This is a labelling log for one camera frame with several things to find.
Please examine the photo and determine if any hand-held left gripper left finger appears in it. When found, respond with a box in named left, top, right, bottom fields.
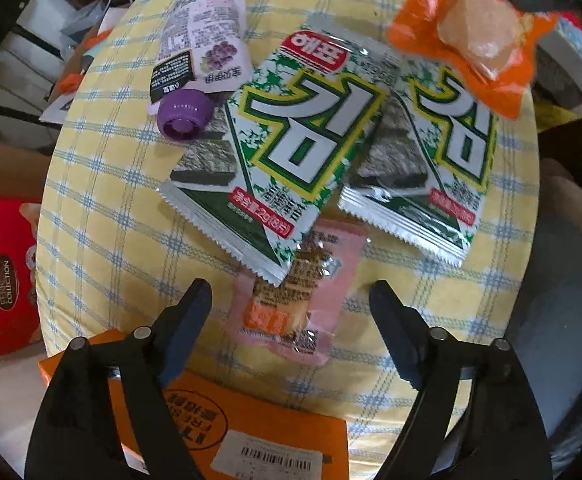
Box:
left=23, top=279, right=214, bottom=480

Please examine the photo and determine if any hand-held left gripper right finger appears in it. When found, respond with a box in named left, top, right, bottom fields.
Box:
left=368, top=280, right=556, bottom=480

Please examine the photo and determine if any pink pastry packet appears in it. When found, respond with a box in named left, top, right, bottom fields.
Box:
left=225, top=219, right=372, bottom=367

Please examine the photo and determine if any orange cardboard box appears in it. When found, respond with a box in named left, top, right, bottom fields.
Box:
left=38, top=330, right=351, bottom=480

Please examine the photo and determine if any orange snack packet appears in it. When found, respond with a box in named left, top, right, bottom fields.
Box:
left=387, top=0, right=562, bottom=121

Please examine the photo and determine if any green white seaweed packet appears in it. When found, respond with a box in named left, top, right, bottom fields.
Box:
left=157, top=12, right=404, bottom=288
left=338, top=65, right=499, bottom=268

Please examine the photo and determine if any brown cardboard box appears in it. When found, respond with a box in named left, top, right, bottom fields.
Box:
left=0, top=136, right=59, bottom=201

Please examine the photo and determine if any purple cap jelly pouch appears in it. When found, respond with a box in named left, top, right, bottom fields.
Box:
left=149, top=0, right=247, bottom=143

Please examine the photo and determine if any small open cardboard box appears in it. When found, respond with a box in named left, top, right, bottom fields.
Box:
left=38, top=0, right=136, bottom=126

